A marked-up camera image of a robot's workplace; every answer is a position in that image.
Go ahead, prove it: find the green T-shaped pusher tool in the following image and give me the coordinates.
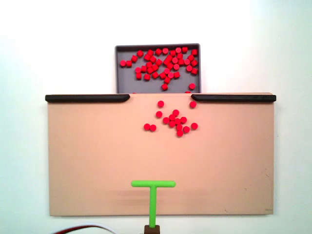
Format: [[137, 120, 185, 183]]
[[131, 180, 176, 234]]

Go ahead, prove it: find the red white black servo cable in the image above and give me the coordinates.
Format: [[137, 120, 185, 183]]
[[50, 223, 119, 234]]

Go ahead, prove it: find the tan flat board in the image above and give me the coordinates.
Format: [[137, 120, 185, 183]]
[[45, 92, 276, 217]]

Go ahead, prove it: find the grey rectangular tray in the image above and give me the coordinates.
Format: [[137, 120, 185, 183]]
[[114, 43, 201, 94]]

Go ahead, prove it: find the black foam guide rail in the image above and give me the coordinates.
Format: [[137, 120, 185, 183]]
[[45, 94, 131, 103], [191, 94, 277, 102]]

